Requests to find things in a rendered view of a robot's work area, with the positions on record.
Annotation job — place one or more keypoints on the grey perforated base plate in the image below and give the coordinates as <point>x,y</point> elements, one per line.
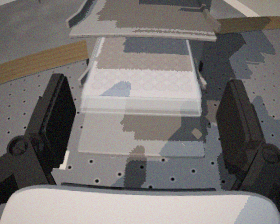
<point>251,56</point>

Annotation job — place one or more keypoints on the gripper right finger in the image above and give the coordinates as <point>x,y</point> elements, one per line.
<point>255,163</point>

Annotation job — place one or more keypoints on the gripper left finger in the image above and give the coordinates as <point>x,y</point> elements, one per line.
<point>45,144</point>

